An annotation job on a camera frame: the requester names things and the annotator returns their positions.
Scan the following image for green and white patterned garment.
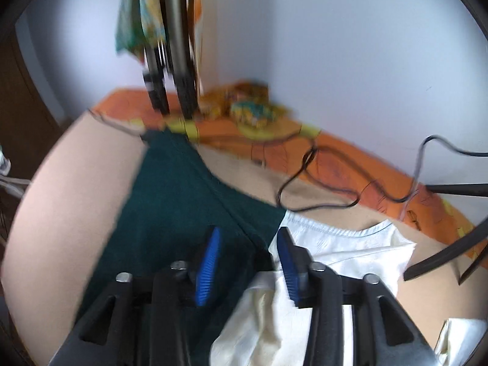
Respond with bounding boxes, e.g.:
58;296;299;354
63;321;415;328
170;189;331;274
79;131;415;365

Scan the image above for folded cream cloth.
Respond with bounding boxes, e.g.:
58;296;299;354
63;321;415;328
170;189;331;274
434;318;487;365

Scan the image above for beige blanket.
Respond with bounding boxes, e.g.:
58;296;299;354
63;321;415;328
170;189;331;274
1;113;487;365

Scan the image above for orange floral bedsheet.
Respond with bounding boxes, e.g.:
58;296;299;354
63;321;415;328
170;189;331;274
91;87;488;271

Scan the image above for wooden wardrobe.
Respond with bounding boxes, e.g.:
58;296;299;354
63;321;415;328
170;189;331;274
0;37;74;161

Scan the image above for colourful crumpled cloth in corner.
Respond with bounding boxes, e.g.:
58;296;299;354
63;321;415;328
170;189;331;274
199;81;289;129

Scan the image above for colourful cloth on tripod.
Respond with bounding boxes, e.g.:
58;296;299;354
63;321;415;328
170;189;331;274
115;0;203;64

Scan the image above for black ring light tripod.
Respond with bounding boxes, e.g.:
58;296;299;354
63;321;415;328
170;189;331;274
404;183;487;284

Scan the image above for white cables at bedside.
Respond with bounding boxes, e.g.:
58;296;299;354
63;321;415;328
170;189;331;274
0;148;32;199

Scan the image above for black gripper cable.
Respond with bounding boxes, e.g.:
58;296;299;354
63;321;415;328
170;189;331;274
399;134;488;222

